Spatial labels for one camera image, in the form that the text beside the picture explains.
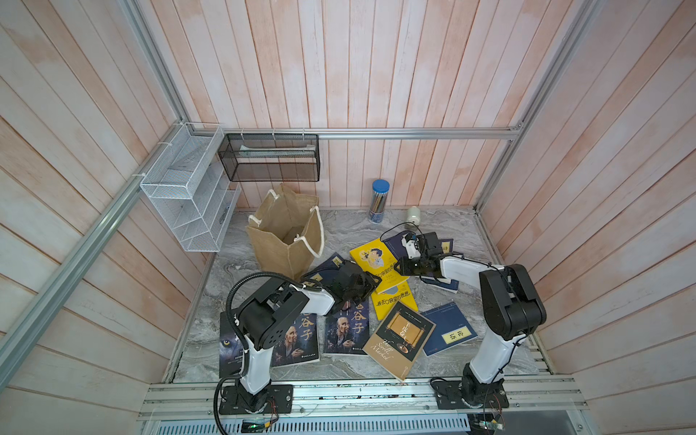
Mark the aluminium front rail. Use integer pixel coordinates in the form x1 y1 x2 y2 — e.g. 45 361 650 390
138 375 589 421

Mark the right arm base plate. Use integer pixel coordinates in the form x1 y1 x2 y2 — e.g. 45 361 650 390
429 376 509 410

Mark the white wire mesh shelf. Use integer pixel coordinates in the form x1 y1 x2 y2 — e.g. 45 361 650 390
141 123 239 253

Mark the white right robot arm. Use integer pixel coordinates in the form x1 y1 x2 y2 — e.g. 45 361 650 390
395 231 547 408

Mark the navy book yellow label back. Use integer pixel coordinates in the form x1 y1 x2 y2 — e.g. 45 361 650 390
384 230 414 260

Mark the yellow cartoon book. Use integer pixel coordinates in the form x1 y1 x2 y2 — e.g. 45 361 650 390
350 239 408 294
371 280 419 321

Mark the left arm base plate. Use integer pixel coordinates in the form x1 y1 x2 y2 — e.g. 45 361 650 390
219 384 294 415

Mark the old man book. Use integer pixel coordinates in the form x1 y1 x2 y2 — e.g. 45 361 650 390
323 302 370 355
272 314 320 367

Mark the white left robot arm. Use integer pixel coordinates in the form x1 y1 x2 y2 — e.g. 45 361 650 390
225 261 382 396

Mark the black wolf book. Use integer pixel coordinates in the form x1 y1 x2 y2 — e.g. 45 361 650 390
219 312 243 378

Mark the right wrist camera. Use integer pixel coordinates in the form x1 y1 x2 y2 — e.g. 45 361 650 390
402 232 422 259

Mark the old man book left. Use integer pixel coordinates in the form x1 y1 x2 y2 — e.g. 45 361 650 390
272 314 320 367

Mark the clear pencil tube blue lid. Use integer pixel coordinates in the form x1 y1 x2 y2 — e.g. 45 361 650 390
369 179 391 223

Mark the navy book yellow label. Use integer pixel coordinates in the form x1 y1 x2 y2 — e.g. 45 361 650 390
384 230 414 260
440 239 453 255
420 277 459 294

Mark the navy book front right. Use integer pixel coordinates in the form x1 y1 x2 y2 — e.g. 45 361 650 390
422 302 478 356

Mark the navy book yellow label right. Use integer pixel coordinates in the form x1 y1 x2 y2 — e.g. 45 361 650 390
420 277 459 294

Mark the black mesh wall basket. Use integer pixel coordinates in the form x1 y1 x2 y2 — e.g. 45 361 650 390
217 132 321 182

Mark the navy book pair upper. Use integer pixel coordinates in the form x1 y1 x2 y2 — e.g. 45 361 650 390
302 253 345 284

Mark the tan canvas bag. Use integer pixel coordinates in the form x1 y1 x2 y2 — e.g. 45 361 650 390
246 185 326 280

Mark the navy book yellow label middle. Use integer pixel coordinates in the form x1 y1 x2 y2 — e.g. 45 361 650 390
440 239 453 255

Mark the old man book right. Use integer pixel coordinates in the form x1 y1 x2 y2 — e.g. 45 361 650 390
323 302 370 355

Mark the brown black cover book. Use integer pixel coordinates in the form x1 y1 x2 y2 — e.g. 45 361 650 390
364 302 436 381

